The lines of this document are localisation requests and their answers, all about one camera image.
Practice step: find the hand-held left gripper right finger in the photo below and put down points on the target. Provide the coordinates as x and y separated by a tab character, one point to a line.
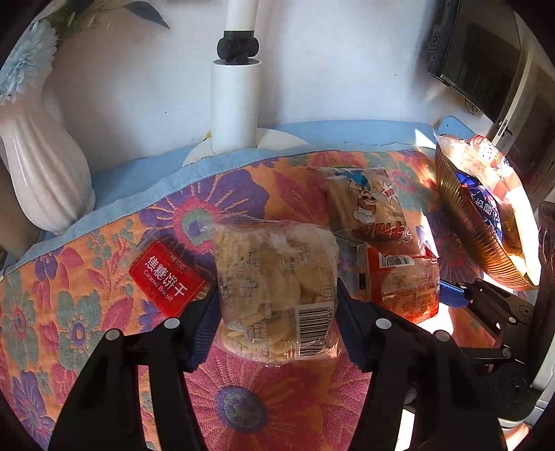
349	334

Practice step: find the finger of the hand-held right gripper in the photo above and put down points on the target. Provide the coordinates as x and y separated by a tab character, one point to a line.
485	353
453	292

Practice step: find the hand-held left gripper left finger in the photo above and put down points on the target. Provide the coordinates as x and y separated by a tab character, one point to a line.
203	329

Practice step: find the orange barcode snack packet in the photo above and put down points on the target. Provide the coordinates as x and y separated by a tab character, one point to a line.
403	282

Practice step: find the woven brown basket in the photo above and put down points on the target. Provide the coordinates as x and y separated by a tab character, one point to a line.
472	234

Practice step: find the clear biscuit packet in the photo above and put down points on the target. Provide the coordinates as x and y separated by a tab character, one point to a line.
269	277

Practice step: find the red biscuit packet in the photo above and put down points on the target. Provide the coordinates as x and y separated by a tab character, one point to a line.
167	277

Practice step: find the blue snack packet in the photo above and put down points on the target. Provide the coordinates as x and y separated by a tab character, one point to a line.
485	208

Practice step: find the floral woven cloth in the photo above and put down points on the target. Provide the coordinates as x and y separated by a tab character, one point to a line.
108	373

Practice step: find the cartoon print snack packet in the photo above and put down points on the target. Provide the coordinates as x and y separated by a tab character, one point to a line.
368	208

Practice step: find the blue table mat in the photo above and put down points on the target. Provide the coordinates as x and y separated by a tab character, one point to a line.
347	134

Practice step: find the white door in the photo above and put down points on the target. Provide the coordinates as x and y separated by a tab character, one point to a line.
516	95

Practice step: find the white ribbed vase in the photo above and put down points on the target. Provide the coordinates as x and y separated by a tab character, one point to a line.
43	173

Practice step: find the black flat screen television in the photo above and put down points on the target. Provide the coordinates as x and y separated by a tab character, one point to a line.
477	65

